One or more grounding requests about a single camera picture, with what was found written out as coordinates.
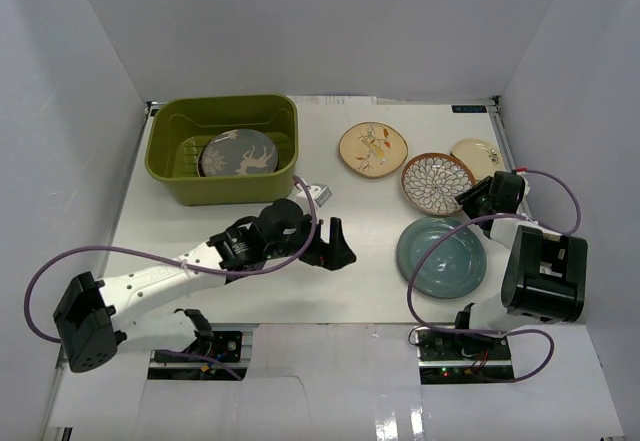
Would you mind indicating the blue label sticker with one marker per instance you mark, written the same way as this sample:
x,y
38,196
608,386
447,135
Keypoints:
x,y
469,109

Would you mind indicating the small cream flower plate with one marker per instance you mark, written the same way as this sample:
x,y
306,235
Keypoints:
x,y
482,158

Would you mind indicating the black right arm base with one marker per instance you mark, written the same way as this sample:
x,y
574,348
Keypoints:
x,y
455,359

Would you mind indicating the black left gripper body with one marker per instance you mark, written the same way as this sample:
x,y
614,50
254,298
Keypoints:
x,y
318,240

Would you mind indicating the olive green plastic bin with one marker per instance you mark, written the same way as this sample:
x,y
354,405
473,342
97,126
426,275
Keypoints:
x,y
183,127

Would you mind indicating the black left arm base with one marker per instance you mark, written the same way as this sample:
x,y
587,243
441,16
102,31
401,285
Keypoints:
x,y
216,358

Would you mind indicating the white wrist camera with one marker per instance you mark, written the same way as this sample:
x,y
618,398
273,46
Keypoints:
x,y
320,194
522,172

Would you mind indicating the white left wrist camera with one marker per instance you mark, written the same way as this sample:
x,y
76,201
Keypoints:
x,y
320,194

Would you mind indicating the beige bird branch plate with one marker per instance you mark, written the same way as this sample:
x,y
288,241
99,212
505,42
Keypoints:
x,y
373,149

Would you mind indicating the grey reindeer snowflake plate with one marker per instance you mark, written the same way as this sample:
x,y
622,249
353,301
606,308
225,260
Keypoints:
x,y
238,152

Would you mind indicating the white paper sheets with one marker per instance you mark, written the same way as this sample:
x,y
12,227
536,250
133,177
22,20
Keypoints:
x,y
335,100

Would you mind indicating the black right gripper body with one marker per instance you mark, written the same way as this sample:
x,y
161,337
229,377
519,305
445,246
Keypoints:
x,y
483,203

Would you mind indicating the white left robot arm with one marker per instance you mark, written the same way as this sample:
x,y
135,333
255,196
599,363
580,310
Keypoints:
x,y
99,318

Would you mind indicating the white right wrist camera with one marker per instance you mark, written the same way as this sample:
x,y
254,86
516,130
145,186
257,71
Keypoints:
x,y
522,172

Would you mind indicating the light blue ceramic plate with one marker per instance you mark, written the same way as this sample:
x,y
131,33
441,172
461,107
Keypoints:
x,y
455,269

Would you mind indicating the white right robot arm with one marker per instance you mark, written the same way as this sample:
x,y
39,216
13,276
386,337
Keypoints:
x,y
545,277

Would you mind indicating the brown rimmed petal pattern bowl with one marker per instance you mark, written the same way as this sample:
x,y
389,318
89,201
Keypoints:
x,y
432,181

